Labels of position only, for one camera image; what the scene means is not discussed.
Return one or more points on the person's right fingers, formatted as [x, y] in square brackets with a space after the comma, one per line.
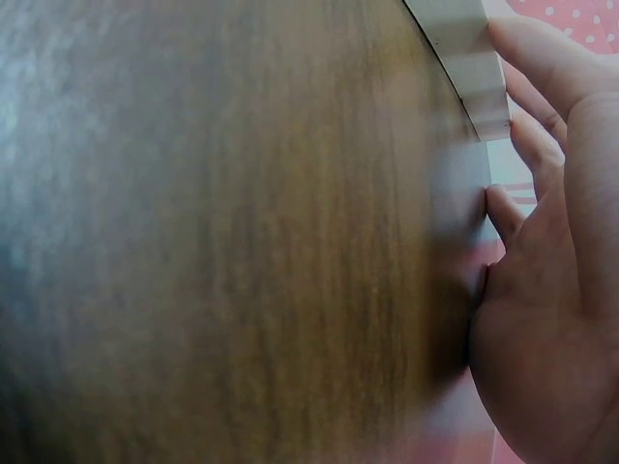
[537, 145]

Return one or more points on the person's right hand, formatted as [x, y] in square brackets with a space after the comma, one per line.
[570, 299]

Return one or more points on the person's right thumb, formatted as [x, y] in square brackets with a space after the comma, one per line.
[546, 58]

